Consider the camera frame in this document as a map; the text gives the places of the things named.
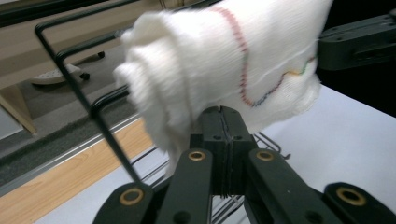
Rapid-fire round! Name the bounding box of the light wooden desk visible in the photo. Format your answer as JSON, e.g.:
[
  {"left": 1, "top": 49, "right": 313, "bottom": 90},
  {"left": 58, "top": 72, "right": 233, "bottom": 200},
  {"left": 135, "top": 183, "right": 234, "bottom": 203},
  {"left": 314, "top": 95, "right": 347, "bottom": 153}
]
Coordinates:
[{"left": 0, "top": 0, "right": 200, "bottom": 135}]

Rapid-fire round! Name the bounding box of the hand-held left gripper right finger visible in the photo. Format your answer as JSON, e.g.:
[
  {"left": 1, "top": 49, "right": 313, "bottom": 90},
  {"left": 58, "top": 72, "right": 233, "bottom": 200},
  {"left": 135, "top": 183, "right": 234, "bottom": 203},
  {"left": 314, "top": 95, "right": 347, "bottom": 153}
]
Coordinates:
[{"left": 221, "top": 105, "right": 260, "bottom": 198}]

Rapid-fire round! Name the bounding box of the white cloth with multicoloured stitching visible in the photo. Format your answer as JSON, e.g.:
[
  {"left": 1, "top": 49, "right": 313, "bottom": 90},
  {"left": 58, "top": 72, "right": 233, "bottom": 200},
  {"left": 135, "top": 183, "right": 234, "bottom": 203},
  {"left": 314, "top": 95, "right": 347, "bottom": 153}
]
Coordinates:
[{"left": 113, "top": 0, "right": 334, "bottom": 178}]

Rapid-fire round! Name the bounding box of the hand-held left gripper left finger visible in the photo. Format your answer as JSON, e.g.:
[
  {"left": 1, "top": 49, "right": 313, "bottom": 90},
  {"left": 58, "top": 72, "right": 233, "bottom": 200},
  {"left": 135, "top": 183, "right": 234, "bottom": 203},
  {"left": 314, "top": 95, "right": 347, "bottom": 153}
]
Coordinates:
[{"left": 190, "top": 105, "right": 230, "bottom": 199}]

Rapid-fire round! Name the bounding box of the metal table edge rail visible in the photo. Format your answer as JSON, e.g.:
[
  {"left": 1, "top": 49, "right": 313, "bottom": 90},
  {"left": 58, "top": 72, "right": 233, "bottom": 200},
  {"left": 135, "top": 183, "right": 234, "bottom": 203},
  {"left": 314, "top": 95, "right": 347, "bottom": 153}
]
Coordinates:
[{"left": 0, "top": 112, "right": 143, "bottom": 198}]

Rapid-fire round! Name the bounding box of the office chair base with casters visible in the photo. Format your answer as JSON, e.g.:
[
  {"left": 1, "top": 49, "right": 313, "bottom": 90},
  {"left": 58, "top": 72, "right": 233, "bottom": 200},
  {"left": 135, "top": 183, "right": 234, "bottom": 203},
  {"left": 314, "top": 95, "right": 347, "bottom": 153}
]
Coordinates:
[{"left": 30, "top": 50, "right": 106, "bottom": 87}]

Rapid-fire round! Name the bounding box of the black wire rack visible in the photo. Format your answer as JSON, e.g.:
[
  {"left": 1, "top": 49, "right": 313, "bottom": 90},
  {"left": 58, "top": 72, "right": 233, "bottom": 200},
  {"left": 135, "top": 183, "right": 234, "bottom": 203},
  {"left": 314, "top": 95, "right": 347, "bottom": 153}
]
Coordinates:
[{"left": 35, "top": 0, "right": 291, "bottom": 224}]

